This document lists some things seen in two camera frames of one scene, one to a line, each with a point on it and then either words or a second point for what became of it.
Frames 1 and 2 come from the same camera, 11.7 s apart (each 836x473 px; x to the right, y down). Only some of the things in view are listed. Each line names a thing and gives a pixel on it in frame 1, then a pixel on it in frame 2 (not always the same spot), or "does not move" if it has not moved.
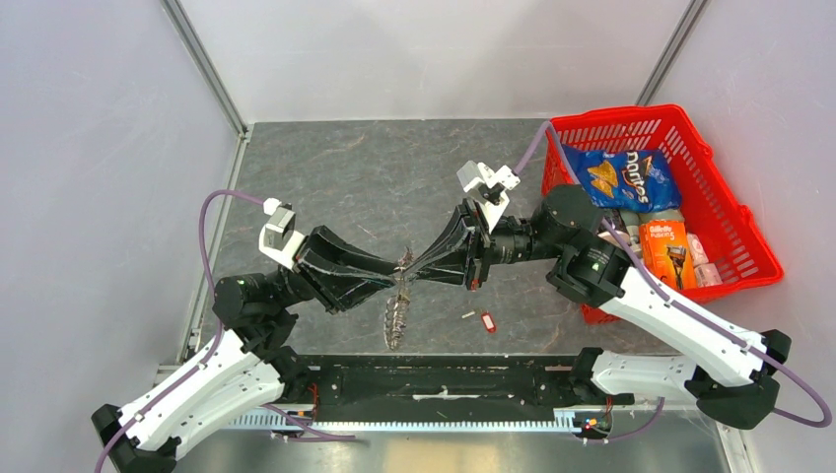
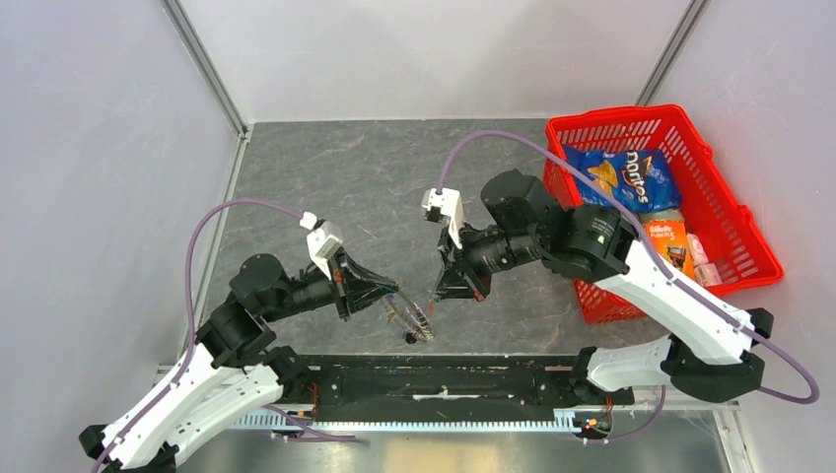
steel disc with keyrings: (396, 305) to (419, 325)
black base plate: (450, 381) does not move
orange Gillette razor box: (665, 252) does not move
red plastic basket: (730, 234) does not move
